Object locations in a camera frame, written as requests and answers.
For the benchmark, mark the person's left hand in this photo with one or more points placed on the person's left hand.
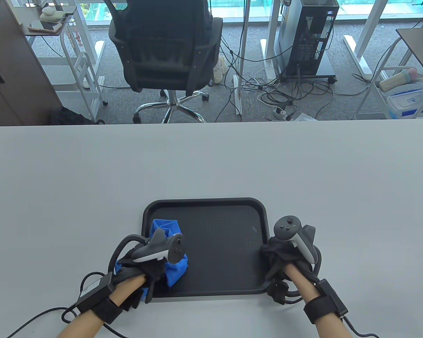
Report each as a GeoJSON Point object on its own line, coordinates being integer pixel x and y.
{"type": "Point", "coordinates": [151, 271]}

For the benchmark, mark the person's right hand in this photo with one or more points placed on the person's right hand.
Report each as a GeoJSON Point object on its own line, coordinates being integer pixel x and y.
{"type": "Point", "coordinates": [280, 253]}

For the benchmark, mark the blue rectangular towel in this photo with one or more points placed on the blue rectangular towel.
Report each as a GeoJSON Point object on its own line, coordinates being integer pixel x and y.
{"type": "Point", "coordinates": [176, 269]}

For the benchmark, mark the grey hand controller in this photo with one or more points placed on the grey hand controller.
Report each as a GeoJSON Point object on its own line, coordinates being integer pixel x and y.
{"type": "Point", "coordinates": [174, 248]}
{"type": "Point", "coordinates": [285, 227]}

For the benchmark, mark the black checkered plastic tray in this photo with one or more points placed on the black checkered plastic tray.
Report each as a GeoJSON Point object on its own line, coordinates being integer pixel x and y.
{"type": "Point", "coordinates": [225, 253]}

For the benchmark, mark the person's left forearm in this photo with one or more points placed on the person's left forearm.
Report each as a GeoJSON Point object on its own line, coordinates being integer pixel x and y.
{"type": "Point", "coordinates": [81, 325]}

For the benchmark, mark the person's right forearm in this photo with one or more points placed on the person's right forearm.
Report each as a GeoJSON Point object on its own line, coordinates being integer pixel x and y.
{"type": "Point", "coordinates": [333, 329]}

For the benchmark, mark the black wrist sensor box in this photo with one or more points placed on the black wrist sensor box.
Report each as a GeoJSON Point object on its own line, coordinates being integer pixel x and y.
{"type": "Point", "coordinates": [95, 290]}
{"type": "Point", "coordinates": [333, 298]}

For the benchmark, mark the white power strip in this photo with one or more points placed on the white power strip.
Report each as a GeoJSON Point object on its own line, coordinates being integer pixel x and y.
{"type": "Point", "coordinates": [279, 112]}

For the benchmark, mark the black bag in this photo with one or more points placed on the black bag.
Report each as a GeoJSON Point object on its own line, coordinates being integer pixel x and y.
{"type": "Point", "coordinates": [70, 118]}

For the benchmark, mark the grey computer trolley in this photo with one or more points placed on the grey computer trolley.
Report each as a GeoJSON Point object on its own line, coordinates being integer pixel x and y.
{"type": "Point", "coordinates": [324, 68]}

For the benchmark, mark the clear plastic container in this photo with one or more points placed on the clear plastic container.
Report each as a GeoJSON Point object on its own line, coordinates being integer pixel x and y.
{"type": "Point", "coordinates": [409, 102]}

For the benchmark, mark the white rolling side table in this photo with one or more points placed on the white rolling side table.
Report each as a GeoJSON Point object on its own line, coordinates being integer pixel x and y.
{"type": "Point", "coordinates": [81, 81]}

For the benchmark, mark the beige bottle pink cap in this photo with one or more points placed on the beige bottle pink cap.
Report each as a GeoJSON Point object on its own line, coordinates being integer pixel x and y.
{"type": "Point", "coordinates": [391, 81]}

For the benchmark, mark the black office chair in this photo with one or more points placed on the black office chair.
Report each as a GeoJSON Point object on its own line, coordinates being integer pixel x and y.
{"type": "Point", "coordinates": [162, 63]}

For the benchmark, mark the white desk leg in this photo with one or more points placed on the white desk leg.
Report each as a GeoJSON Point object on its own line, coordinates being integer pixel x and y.
{"type": "Point", "coordinates": [272, 21]}
{"type": "Point", "coordinates": [245, 42]}
{"type": "Point", "coordinates": [368, 24]}

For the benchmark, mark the black computer tower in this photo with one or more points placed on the black computer tower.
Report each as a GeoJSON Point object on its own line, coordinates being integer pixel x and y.
{"type": "Point", "coordinates": [310, 35]}

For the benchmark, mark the brown cabinet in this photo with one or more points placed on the brown cabinet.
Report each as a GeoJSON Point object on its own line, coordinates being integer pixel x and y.
{"type": "Point", "coordinates": [14, 70]}

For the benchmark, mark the smartphone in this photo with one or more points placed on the smartphone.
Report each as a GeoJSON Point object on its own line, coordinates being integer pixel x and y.
{"type": "Point", "coordinates": [44, 27]}

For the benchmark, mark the white rounded object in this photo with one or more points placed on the white rounded object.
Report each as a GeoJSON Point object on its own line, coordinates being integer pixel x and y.
{"type": "Point", "coordinates": [51, 13]}

